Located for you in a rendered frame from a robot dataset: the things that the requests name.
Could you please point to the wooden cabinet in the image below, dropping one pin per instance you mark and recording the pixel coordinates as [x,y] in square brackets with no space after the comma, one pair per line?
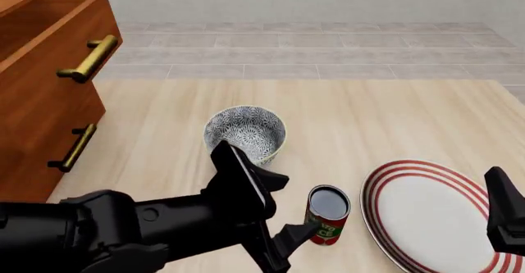
[28,174]

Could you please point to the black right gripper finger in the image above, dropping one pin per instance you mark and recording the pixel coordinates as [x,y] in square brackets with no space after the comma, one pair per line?
[506,199]

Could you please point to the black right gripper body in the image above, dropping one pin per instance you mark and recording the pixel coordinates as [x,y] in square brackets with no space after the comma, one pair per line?
[508,237]

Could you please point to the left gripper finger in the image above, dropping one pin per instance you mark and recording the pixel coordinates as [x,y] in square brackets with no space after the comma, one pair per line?
[295,234]
[274,180]

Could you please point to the blue patterned white bowl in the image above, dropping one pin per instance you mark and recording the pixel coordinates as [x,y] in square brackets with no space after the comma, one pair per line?
[250,128]

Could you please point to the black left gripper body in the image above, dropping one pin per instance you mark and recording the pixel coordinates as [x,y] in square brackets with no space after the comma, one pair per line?
[234,180]

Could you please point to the closed wooden drawer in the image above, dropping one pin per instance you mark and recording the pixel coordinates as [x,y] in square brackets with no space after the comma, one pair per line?
[88,107]

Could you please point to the red tomato sauce tin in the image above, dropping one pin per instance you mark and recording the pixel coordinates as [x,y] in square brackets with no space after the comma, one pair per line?
[334,231]

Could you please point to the white plate with red rings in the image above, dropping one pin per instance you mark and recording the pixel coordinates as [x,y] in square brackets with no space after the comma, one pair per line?
[426,214]

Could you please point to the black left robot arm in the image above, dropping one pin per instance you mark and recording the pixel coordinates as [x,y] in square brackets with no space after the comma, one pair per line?
[102,227]

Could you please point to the open wooden drawer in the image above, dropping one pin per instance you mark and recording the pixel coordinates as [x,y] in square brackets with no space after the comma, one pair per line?
[49,42]

